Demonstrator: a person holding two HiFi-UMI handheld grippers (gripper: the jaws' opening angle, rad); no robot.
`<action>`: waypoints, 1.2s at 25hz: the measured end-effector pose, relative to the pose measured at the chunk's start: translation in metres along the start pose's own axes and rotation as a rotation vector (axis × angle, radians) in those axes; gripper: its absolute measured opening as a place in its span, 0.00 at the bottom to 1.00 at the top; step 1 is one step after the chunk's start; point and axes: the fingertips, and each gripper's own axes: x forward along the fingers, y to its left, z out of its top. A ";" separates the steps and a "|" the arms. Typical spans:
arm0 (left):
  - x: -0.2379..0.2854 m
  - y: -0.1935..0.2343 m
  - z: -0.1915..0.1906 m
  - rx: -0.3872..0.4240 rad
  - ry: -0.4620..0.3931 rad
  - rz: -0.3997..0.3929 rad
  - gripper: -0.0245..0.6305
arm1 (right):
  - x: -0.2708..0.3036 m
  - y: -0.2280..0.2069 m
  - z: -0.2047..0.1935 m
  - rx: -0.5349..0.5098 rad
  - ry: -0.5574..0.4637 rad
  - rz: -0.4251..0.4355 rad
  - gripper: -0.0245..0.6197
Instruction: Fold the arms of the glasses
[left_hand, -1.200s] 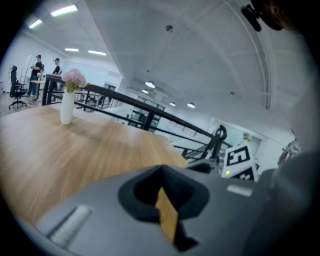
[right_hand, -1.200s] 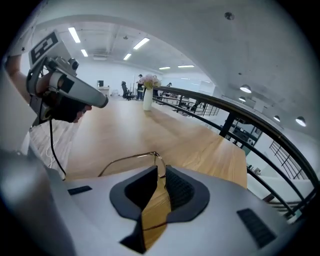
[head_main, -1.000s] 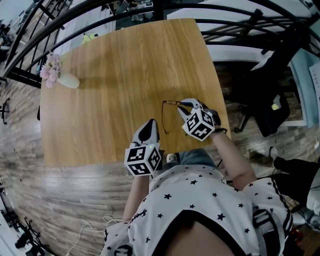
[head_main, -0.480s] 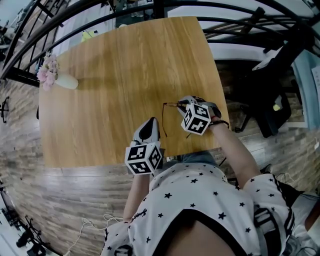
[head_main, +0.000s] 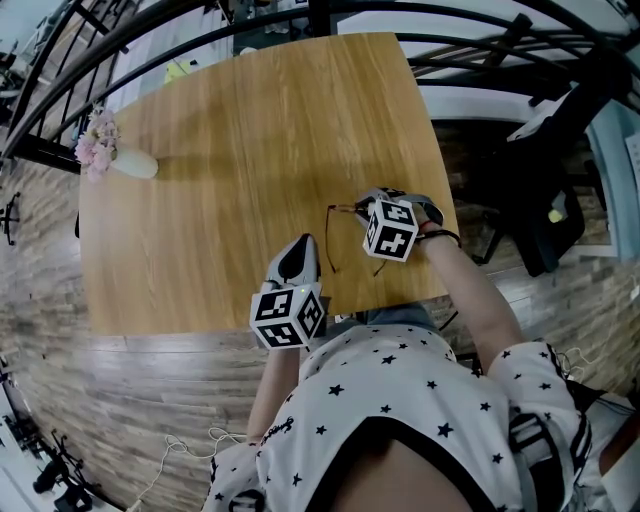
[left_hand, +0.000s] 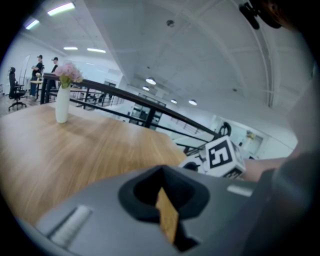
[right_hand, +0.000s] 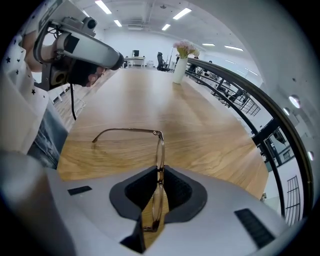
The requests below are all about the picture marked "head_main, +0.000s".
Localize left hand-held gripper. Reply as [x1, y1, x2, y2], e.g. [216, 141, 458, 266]
[249, 233, 328, 352]

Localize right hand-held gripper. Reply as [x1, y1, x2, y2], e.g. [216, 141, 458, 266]
[355, 187, 446, 264]

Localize dark-framed eyeglasses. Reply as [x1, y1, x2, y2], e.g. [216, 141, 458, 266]
[324, 199, 389, 278]

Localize person's right forearm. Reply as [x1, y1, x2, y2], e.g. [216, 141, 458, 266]
[417, 229, 526, 376]

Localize person's left forearm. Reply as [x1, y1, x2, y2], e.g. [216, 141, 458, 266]
[247, 344, 306, 444]

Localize wooden table with white legs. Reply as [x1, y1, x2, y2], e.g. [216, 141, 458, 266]
[77, 32, 461, 337]

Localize grey denim trousers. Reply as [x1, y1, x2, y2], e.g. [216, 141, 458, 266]
[359, 302, 441, 334]

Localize white star-print shirt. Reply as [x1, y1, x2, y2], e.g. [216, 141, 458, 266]
[199, 324, 594, 512]

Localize black office chair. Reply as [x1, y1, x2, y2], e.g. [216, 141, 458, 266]
[459, 49, 634, 279]

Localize white vase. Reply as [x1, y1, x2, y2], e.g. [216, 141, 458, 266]
[110, 148, 160, 180]

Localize yellow-green object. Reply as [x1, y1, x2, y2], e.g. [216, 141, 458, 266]
[164, 58, 194, 85]

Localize light blue desk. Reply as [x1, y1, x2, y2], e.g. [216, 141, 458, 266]
[584, 99, 640, 261]

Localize white printed box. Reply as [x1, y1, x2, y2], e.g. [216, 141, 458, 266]
[624, 132, 640, 181]

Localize black swivel chair base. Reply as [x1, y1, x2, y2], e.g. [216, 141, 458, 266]
[0, 192, 22, 246]

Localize black metal railing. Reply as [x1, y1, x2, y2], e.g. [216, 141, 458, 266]
[0, 0, 640, 176]

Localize black tripod equipment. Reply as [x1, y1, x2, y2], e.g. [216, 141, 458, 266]
[0, 414, 96, 512]

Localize red and black bracelet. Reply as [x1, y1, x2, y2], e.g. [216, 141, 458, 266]
[417, 222, 462, 249]

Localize white cable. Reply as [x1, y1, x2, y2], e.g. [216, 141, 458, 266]
[127, 427, 246, 512]

